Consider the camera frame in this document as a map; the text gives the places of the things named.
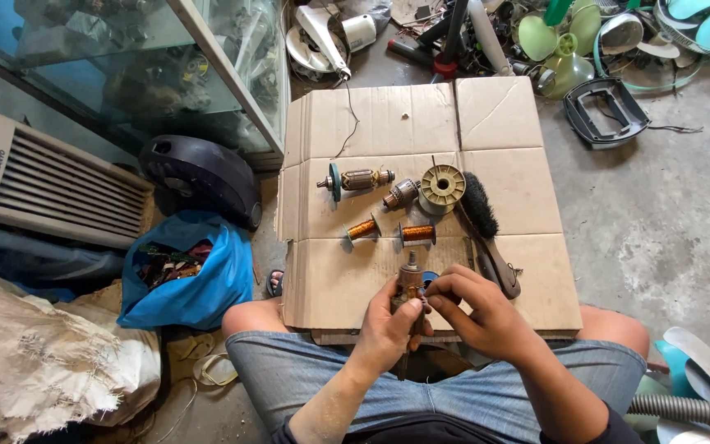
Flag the person's left hand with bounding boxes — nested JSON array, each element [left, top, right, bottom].
[[356, 277, 435, 375]]

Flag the heap of fan parts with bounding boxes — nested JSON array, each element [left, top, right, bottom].
[[387, 0, 710, 101]]

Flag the small grey motor armature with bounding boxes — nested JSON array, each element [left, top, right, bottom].
[[383, 179, 422, 210]]

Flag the beige empty wire spool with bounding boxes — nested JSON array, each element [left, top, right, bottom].
[[418, 164, 467, 217]]

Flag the beige air cooler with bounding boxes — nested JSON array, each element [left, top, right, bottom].
[[0, 100, 156, 250]]

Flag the copper motor armature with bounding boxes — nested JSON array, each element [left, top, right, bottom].
[[390, 250, 428, 352]]

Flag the person's right hand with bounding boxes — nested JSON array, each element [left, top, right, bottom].
[[423, 264, 548, 363]]

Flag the black wire brush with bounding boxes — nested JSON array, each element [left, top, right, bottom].
[[459, 171, 523, 301]]

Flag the pile of fan blades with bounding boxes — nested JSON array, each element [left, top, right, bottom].
[[625, 326, 710, 444]]

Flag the grey corrugated hose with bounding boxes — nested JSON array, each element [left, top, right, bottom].
[[628, 393, 710, 432]]

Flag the armature with teal fan disc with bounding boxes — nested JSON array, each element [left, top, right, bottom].
[[316, 162, 396, 203]]

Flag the white appliance body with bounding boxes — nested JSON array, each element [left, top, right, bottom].
[[285, 3, 378, 83]]

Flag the blue plastic bag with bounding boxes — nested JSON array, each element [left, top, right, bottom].
[[116, 210, 255, 331]]

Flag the white woven sack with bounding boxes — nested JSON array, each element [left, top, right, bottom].
[[0, 270, 162, 442]]

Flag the glass display cabinet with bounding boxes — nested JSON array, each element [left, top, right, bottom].
[[0, 0, 290, 172]]

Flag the flattened cardboard sheet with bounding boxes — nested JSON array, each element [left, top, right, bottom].
[[276, 76, 584, 337]]

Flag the copper wire spool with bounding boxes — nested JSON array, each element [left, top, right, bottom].
[[399, 222, 437, 248], [343, 213, 383, 247]]

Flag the dark purple appliance housing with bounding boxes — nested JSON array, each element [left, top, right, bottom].
[[138, 135, 263, 232]]

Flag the person's blue denim shorts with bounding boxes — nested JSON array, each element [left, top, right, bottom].
[[226, 331, 648, 444]]

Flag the black plastic frame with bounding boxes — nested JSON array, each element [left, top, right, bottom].
[[562, 78, 652, 150]]

